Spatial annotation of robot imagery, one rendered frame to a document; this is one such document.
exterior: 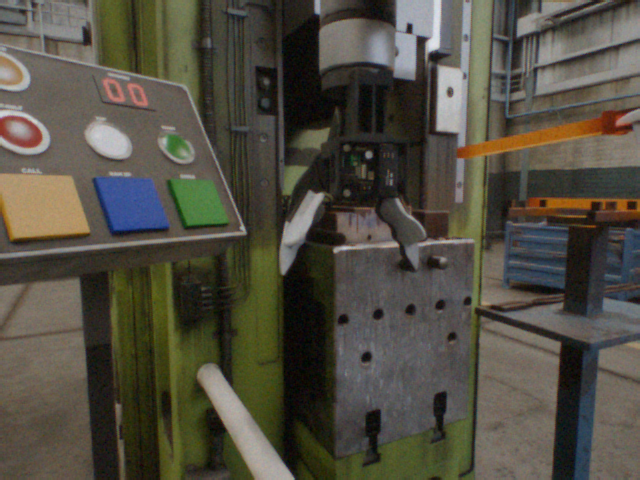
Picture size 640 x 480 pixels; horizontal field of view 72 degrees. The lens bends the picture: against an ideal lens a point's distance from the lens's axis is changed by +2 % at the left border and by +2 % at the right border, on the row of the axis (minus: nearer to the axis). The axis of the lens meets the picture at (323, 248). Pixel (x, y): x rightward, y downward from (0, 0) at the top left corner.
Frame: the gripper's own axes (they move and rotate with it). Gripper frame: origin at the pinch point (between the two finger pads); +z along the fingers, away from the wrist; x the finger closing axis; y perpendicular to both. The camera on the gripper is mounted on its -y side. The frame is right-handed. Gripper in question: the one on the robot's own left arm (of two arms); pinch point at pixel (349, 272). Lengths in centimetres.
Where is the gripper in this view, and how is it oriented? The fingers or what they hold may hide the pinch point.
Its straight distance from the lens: 48.3
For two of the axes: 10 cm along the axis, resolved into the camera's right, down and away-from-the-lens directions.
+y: 2.3, 1.2, -9.7
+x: 9.7, -0.3, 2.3
